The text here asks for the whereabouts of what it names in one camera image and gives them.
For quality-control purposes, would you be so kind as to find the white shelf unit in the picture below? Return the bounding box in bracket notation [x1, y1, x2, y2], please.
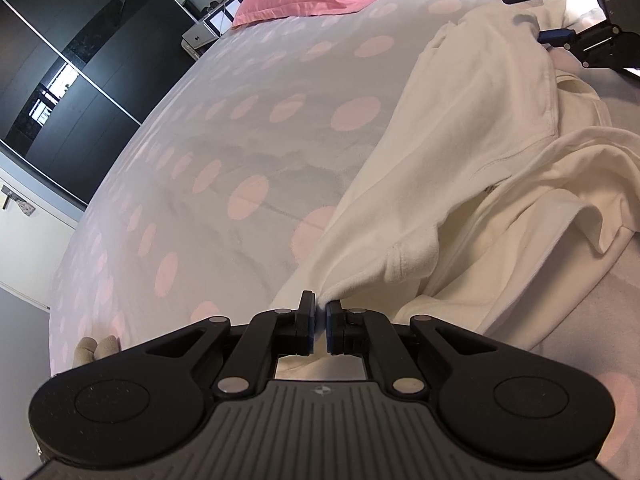
[180, 0, 242, 57]

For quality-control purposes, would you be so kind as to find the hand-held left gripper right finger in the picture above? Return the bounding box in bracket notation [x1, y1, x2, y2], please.
[326, 300, 496, 397]

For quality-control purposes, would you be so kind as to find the white garment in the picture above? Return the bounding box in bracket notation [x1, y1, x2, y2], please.
[270, 0, 640, 351]

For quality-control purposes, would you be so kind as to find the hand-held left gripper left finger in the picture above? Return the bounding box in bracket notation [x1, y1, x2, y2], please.
[145, 290, 317, 399]

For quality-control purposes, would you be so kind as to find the cream door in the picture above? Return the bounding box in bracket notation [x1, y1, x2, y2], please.
[0, 164, 85, 313]

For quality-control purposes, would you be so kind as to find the polka dot bed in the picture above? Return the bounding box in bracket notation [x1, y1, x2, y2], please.
[47, 0, 640, 480]

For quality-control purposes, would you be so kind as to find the black wardrobe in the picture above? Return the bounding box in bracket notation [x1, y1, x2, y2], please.
[0, 0, 251, 211]

